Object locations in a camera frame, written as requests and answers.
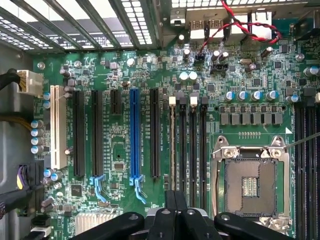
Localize black RAM slot white latch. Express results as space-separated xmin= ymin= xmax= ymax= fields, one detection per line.
xmin=305 ymin=92 xmax=320 ymax=240
xmin=189 ymin=96 xmax=198 ymax=210
xmin=168 ymin=96 xmax=177 ymax=192

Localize metal CPU socket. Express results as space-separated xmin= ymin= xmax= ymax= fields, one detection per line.
xmin=211 ymin=134 xmax=292 ymax=231

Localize silver finned chipset heatsink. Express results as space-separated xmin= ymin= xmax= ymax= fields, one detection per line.
xmin=74 ymin=212 xmax=118 ymax=236

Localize long black expansion slot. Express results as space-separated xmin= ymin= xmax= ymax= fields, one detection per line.
xmin=73 ymin=89 xmax=86 ymax=178
xmin=89 ymin=89 xmax=111 ymax=205
xmin=149 ymin=87 xmax=161 ymax=179

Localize green Dell motherboard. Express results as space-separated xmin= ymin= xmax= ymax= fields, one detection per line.
xmin=32 ymin=18 xmax=320 ymax=240

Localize long blue expansion slot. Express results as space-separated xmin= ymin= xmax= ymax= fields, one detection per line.
xmin=129 ymin=87 xmax=148 ymax=205

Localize short black expansion slot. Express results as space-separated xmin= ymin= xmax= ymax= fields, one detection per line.
xmin=110 ymin=89 xmax=122 ymax=116

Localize thin metal locking lever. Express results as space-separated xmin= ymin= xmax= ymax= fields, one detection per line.
xmin=284 ymin=131 xmax=320 ymax=151

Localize white PCI expansion slot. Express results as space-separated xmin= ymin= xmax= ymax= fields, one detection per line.
xmin=50 ymin=84 xmax=68 ymax=170

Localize silver open PC case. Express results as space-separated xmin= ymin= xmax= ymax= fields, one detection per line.
xmin=0 ymin=0 xmax=320 ymax=240

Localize white power connector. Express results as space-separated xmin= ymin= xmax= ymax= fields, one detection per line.
xmin=16 ymin=69 xmax=44 ymax=98

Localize metal USB port block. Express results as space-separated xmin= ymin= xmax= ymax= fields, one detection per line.
xmin=189 ymin=19 xmax=206 ymax=40
xmin=208 ymin=18 xmax=225 ymax=39

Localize plain metal port block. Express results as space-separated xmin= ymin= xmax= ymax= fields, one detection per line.
xmin=230 ymin=13 xmax=251 ymax=36

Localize metal ethernet port block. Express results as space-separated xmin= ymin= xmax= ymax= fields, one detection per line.
xmin=249 ymin=9 xmax=274 ymax=36

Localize blue serial port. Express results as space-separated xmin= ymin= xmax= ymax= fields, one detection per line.
xmin=272 ymin=18 xmax=302 ymax=35

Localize black white cable connector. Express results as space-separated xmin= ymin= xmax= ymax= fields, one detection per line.
xmin=29 ymin=216 xmax=53 ymax=240

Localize black connector purple wires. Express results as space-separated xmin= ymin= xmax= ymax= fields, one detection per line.
xmin=0 ymin=161 xmax=46 ymax=221

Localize yellow wire bundle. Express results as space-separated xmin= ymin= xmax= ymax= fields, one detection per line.
xmin=0 ymin=112 xmax=33 ymax=131

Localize red black twisted wire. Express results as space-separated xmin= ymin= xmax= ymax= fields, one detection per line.
xmin=199 ymin=0 xmax=283 ymax=55

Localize black sleeved power cable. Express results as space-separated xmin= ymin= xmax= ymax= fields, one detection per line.
xmin=0 ymin=67 xmax=21 ymax=91

